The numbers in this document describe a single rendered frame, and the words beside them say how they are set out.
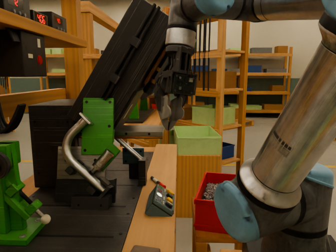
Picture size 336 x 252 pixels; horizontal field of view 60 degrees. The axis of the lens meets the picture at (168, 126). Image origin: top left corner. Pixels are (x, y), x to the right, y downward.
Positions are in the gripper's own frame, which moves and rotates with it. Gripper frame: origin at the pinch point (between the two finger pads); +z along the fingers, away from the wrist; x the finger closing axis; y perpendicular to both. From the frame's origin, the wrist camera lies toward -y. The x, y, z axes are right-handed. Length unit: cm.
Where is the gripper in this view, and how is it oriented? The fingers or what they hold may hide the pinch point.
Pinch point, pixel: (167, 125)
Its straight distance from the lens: 78.0
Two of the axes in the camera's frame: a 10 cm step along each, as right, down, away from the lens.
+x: 9.2, 0.8, 3.9
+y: 3.8, 1.1, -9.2
